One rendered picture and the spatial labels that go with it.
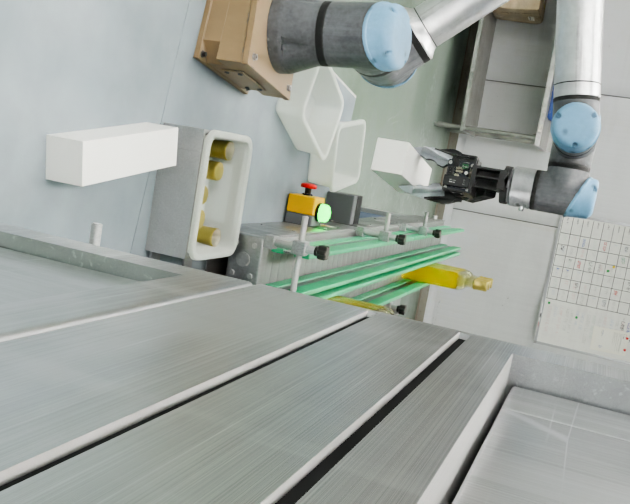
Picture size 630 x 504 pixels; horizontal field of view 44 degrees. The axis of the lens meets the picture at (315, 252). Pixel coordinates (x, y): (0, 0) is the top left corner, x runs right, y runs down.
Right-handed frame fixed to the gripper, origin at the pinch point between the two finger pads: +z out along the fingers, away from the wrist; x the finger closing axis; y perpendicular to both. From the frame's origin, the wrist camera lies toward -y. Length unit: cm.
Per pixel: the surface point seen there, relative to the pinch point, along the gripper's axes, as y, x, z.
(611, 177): -570, -117, -35
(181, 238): 33.3, 23.5, 27.5
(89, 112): 56, 9, 34
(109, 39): 56, -2, 34
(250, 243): 14.4, 21.3, 23.4
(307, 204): -24.5, 8.2, 28.5
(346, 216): -52, 7, 27
